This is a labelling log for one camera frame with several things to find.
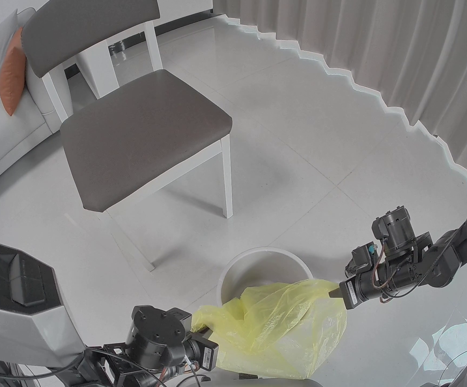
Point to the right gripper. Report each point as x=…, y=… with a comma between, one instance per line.
x=364, y=290

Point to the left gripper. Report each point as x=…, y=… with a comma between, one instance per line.
x=208, y=357

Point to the yellow plastic bag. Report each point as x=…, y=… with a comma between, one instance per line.
x=282, y=329

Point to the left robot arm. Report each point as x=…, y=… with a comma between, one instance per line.
x=15, y=296

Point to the white trash bin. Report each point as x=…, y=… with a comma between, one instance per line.
x=265, y=262

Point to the white chair with grey seat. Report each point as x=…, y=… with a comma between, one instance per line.
x=136, y=135

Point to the light beige curtain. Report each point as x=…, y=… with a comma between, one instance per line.
x=378, y=34

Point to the orange cushion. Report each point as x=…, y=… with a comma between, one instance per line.
x=11, y=79

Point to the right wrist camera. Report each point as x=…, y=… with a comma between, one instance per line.
x=364, y=256

